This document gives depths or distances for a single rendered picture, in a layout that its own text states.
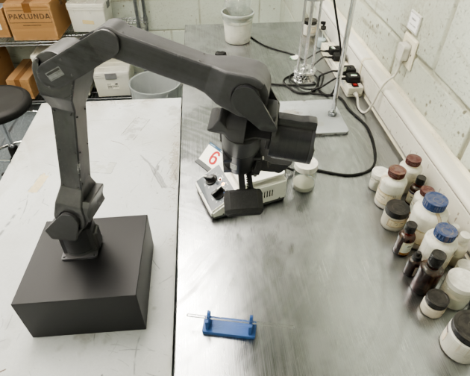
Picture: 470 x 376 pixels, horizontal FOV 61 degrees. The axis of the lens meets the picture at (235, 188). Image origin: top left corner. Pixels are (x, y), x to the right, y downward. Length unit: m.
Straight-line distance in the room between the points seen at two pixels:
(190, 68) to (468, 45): 0.73
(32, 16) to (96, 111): 1.67
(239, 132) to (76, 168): 0.28
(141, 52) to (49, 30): 2.51
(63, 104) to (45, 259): 0.34
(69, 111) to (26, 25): 2.47
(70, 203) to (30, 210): 0.41
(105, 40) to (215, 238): 0.54
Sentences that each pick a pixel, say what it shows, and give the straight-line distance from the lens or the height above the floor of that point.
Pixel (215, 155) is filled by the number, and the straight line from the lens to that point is 1.12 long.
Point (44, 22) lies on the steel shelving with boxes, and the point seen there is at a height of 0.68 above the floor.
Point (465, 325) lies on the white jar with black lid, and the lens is 0.83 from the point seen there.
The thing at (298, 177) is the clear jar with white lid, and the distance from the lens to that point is 1.03.
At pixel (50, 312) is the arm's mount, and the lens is 0.80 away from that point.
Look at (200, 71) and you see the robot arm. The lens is 0.53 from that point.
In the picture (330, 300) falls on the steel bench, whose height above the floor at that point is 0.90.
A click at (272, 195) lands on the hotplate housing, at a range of 1.00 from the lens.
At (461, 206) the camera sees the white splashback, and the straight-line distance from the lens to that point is 1.02.
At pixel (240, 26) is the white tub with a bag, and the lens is 1.82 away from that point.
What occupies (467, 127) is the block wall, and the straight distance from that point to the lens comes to 1.08.
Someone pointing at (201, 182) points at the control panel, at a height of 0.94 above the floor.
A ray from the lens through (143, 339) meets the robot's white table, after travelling 0.81.
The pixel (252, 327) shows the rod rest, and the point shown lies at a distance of 0.80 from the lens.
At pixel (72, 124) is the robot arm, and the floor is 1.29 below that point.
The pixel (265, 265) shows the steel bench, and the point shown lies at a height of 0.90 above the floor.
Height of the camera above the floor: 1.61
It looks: 42 degrees down
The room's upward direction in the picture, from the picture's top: straight up
